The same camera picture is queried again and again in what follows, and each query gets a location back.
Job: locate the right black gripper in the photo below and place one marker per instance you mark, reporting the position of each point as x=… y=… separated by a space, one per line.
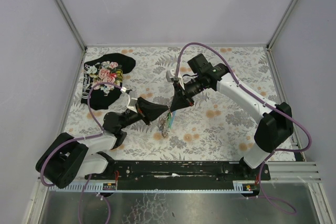
x=182 y=93

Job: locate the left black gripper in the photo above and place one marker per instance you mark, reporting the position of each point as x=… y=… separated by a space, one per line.
x=143 y=111

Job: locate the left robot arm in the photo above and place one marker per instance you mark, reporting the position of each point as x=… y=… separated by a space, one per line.
x=69 y=157

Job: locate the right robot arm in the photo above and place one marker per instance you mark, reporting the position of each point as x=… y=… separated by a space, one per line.
x=273 y=120

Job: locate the black floral cloth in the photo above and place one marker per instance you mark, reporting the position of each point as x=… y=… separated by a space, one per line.
x=102 y=79

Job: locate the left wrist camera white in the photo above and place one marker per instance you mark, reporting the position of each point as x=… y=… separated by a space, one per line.
x=132 y=99

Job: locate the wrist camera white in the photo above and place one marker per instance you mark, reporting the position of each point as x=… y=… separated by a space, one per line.
x=132 y=99
x=171 y=77

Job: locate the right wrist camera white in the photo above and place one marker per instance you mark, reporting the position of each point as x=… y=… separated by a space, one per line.
x=171 y=77

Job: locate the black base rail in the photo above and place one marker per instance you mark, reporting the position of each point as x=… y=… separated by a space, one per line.
x=191 y=171

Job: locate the white cable duct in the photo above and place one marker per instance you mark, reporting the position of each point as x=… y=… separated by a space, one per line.
x=167 y=185

